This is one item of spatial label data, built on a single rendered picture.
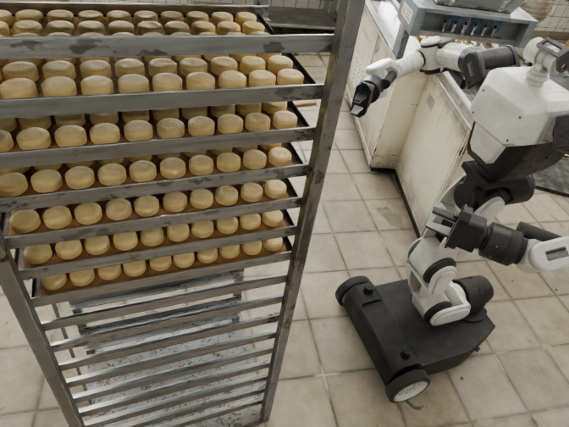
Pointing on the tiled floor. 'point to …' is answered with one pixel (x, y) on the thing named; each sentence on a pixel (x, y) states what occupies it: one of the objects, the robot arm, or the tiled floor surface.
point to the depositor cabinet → (416, 80)
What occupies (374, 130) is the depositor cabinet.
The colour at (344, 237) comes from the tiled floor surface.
